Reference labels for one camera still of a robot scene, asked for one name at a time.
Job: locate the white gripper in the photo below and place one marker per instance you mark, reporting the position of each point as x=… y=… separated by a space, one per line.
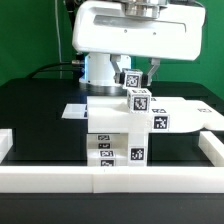
x=103 y=27

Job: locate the white tagged cube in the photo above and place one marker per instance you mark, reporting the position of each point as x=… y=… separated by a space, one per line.
x=132 y=78
x=138 y=100

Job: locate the white chair back part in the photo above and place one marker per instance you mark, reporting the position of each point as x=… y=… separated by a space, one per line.
x=166 y=115

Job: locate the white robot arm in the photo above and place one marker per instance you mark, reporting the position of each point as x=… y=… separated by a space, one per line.
x=98 y=70

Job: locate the paper sheet with tags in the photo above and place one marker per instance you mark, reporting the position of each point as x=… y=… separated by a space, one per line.
x=75 y=111

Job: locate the white left fence rail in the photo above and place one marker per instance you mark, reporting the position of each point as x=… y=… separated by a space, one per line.
x=6 y=142

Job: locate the white front fence rail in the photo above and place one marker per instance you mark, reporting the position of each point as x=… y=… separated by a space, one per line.
x=62 y=179

